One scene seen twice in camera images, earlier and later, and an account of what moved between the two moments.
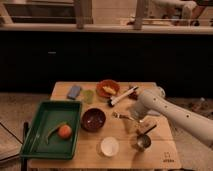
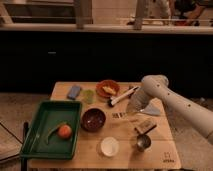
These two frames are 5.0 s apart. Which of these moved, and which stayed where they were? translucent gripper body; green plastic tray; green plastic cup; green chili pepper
Moved: translucent gripper body
Stayed: green chili pepper; green plastic tray; green plastic cup
